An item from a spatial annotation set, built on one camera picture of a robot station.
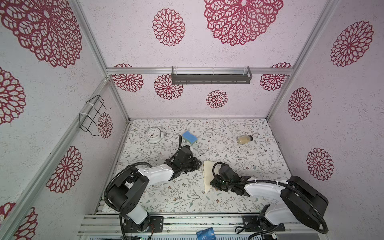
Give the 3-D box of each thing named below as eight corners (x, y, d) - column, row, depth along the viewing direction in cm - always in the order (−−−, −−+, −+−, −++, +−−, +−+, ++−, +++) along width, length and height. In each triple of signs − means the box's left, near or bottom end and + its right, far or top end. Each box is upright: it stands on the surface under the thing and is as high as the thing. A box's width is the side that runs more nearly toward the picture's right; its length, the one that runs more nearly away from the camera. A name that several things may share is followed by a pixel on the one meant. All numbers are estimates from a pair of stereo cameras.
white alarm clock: (146, 143, 108) (144, 139, 104) (149, 131, 115) (147, 127, 112) (164, 143, 108) (163, 139, 104) (166, 131, 115) (165, 127, 112)
